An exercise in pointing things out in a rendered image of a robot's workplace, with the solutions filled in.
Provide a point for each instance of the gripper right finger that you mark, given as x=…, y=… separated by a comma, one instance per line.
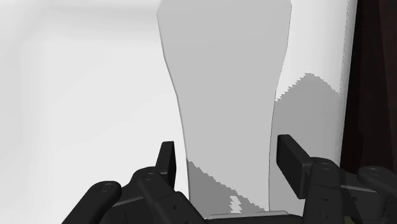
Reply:
x=325, y=186

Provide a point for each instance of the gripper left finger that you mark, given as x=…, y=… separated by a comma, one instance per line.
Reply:
x=149, y=195

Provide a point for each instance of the dark brown cabinet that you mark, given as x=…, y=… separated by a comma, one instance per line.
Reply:
x=372, y=77

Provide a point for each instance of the white rounded furniture piece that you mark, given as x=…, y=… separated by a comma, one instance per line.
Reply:
x=226, y=93

